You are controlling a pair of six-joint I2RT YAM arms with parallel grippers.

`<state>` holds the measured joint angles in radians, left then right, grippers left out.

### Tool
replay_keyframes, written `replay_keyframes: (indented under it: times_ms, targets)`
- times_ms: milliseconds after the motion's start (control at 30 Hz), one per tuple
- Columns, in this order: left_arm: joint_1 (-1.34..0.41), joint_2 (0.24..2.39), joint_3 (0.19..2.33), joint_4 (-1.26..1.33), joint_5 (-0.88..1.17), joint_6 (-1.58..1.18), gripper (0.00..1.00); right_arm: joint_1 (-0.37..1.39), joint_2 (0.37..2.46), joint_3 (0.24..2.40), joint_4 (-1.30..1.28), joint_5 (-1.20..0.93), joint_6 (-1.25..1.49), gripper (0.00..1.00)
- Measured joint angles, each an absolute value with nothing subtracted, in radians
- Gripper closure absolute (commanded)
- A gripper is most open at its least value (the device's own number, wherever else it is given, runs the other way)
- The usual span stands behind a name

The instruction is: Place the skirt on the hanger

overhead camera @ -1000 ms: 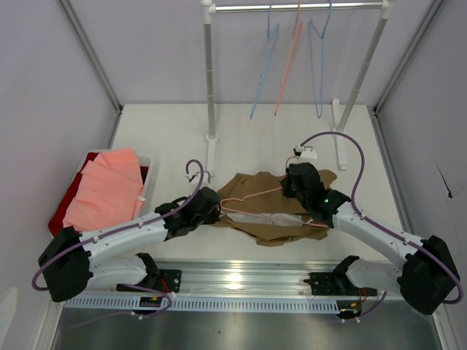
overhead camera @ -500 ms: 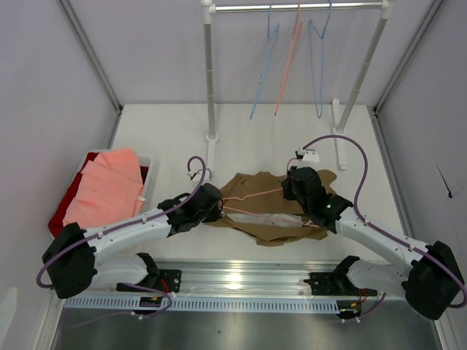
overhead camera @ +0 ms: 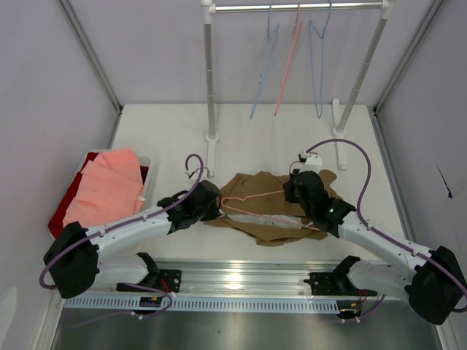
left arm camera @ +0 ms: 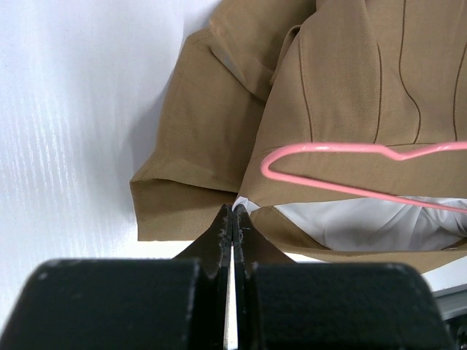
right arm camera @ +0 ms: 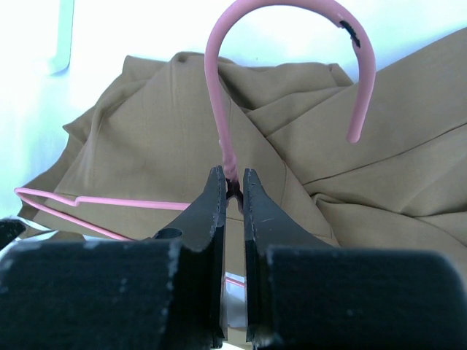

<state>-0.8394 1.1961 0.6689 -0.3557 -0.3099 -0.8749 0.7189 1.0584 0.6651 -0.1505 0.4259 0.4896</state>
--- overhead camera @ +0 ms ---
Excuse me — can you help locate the left blue wire hanger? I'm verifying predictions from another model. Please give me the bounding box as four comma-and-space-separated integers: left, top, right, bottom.
250, 2, 280, 119

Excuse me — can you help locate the right blue wire hanger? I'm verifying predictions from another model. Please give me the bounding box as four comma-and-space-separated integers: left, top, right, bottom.
306, 0, 333, 119

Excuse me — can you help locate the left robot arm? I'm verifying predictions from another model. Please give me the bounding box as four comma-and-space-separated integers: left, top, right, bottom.
43, 180, 220, 299

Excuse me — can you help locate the white clothes rack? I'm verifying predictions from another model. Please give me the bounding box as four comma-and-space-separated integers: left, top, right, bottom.
199, 0, 395, 178

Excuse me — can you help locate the tan brown skirt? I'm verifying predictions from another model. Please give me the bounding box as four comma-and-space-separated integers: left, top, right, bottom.
203, 169, 344, 247

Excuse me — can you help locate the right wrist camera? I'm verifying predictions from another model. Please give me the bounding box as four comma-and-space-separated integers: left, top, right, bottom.
298, 151, 323, 174

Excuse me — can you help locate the right aluminium frame post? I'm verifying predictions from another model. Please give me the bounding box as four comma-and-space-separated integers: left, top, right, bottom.
371, 0, 448, 114

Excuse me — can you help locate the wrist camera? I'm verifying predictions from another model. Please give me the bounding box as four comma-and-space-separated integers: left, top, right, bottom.
185, 166, 215, 181
298, 151, 323, 174

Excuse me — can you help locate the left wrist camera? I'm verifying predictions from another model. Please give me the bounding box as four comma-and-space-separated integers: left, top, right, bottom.
185, 166, 215, 181

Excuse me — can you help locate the blue wire hanger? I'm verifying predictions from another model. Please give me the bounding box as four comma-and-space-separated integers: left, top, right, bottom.
250, 2, 280, 119
306, 0, 333, 119

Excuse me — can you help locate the left aluminium frame post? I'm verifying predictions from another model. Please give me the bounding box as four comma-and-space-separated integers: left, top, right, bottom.
56, 0, 124, 114

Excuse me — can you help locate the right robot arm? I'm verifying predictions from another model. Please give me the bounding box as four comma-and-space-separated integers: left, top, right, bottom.
283, 171, 466, 325

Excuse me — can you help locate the pink wire hanger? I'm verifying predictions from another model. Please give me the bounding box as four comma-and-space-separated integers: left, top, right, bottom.
274, 3, 303, 116
220, 171, 314, 230

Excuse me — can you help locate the perforated cable tray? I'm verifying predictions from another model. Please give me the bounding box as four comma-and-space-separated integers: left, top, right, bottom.
65, 295, 340, 314

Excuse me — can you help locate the red folded garment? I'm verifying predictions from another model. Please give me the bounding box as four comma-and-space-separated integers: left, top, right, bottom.
47, 152, 151, 238

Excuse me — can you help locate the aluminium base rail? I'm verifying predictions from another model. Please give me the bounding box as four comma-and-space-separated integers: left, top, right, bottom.
90, 257, 413, 302

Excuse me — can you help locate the pink folded garment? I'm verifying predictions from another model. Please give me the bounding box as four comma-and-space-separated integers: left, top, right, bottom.
63, 148, 144, 228

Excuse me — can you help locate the aluminium frame post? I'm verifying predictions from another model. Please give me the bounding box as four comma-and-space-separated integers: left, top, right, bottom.
371, 0, 448, 114
56, 0, 124, 114

